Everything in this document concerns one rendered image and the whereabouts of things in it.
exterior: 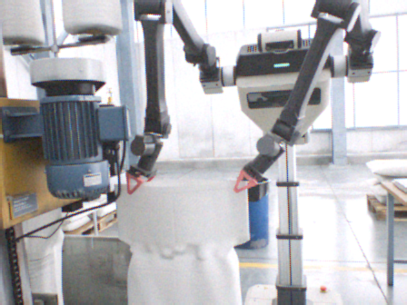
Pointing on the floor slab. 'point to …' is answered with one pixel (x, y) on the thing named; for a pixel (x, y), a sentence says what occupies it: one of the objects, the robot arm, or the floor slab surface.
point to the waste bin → (257, 214)
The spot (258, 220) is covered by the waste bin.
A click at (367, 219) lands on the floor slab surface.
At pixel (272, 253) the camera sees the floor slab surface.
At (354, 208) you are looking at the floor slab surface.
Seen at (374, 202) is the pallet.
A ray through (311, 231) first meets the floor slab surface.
